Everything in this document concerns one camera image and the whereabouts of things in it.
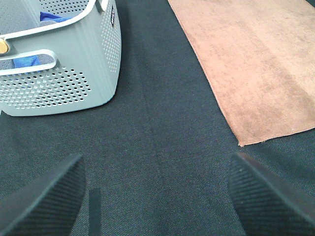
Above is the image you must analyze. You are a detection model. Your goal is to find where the brown towel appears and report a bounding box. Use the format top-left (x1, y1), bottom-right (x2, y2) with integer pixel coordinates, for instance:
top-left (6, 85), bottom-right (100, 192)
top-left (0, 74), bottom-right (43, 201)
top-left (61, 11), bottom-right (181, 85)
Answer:
top-left (169, 0), bottom-right (315, 146)

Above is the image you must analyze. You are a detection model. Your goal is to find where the grey perforated laundry basket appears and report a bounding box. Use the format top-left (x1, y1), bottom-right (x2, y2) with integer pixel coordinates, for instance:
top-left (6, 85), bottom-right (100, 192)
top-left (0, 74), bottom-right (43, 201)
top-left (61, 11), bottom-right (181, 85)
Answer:
top-left (0, 0), bottom-right (122, 117)

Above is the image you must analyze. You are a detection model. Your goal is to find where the black tape strip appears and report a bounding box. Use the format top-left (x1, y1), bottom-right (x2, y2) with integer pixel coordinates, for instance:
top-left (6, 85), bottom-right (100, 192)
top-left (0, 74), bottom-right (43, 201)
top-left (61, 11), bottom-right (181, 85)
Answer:
top-left (89, 188), bottom-right (101, 236)

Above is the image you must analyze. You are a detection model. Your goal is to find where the blue cloth in basket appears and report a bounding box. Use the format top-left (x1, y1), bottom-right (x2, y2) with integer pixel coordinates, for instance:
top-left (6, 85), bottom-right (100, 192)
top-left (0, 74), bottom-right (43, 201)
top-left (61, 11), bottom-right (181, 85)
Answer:
top-left (13, 11), bottom-right (71, 68)

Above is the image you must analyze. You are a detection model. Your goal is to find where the dark table cloth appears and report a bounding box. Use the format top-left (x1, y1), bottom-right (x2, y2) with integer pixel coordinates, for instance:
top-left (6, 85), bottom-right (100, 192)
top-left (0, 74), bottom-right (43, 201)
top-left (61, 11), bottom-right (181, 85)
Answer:
top-left (0, 0), bottom-right (315, 236)

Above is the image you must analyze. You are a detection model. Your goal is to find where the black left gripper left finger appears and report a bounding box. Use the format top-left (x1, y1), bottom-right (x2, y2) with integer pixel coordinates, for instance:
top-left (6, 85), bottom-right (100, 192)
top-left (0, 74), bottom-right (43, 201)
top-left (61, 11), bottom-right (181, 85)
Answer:
top-left (0, 154), bottom-right (86, 236)

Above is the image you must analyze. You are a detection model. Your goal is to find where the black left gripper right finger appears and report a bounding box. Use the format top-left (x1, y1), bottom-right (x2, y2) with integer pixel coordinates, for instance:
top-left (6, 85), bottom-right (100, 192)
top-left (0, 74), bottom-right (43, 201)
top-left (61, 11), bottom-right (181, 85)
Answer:
top-left (228, 152), bottom-right (315, 236)

